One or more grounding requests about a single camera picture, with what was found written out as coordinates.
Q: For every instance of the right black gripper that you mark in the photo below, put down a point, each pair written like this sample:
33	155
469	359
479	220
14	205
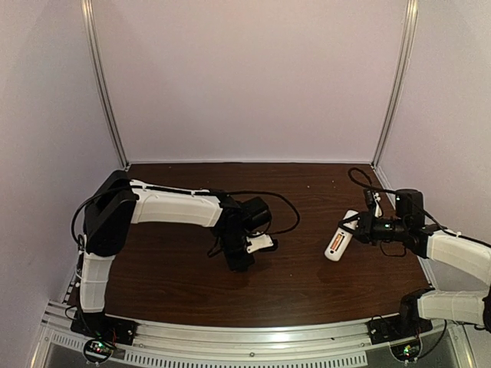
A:
363	226

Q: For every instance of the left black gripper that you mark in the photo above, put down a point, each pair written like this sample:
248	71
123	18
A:
238	257

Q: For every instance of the white remote control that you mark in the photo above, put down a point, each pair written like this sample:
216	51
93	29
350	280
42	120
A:
346	227

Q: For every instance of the orange battery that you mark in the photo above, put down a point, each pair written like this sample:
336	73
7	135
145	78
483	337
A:
337	242

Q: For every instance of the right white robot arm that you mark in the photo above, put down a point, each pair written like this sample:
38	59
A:
409	228

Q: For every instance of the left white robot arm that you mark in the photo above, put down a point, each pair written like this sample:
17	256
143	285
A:
121	202

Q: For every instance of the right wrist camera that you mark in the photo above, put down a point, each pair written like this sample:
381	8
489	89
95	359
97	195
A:
372	201

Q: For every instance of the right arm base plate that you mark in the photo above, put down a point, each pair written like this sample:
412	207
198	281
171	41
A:
391	328

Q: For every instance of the right aluminium frame post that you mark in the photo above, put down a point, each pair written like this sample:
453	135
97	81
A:
406	47

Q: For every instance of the aluminium frame post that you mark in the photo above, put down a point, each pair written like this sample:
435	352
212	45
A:
406	47
87	9

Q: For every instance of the aluminium front rail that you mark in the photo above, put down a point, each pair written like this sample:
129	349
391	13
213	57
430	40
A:
346	344

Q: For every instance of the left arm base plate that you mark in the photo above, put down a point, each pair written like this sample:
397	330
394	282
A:
109	329

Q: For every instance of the left aluminium frame post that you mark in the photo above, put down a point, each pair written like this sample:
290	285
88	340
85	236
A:
87	9

